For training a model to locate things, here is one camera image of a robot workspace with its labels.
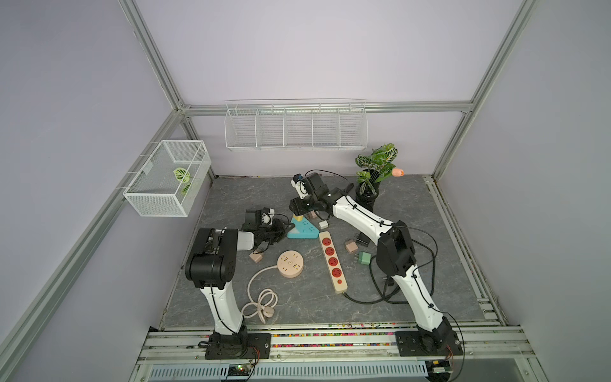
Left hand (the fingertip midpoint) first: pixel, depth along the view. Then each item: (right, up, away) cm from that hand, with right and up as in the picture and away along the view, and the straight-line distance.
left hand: (293, 229), depth 97 cm
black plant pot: (+27, +15, -14) cm, 34 cm away
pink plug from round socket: (-14, -10, -6) cm, 18 cm away
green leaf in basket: (-38, +21, -16) cm, 46 cm away
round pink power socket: (0, -12, -8) cm, 14 cm away
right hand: (+1, +11, -2) cm, 11 cm away
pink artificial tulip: (+39, +22, -13) cm, 46 cm away
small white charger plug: (+13, +2, +4) cm, 14 cm away
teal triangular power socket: (+4, 0, 0) cm, 4 cm away
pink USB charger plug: (+23, -7, -3) cm, 24 cm away
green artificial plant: (+35, +27, -1) cm, 44 cm away
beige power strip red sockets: (+16, -11, -8) cm, 21 cm away
